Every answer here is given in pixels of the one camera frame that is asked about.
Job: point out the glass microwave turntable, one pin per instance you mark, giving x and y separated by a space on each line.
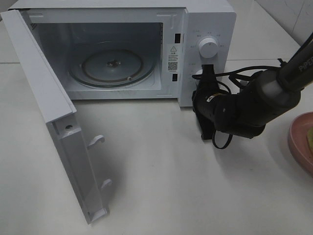
111 68

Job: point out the lower white timer knob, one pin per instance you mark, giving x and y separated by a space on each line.
198 73

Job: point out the upper white power knob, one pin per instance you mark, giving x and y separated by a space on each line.
208 47

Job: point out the white microwave door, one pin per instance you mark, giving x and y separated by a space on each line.
59 114

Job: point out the sandwich with lettuce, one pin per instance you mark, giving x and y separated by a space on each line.
309 137

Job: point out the white microwave oven body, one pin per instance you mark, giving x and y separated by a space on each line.
168 30

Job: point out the pink round plate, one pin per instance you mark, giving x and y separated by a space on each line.
298 142

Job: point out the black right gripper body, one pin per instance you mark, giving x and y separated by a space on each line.
206 101

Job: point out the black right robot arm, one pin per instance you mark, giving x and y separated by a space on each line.
242 102

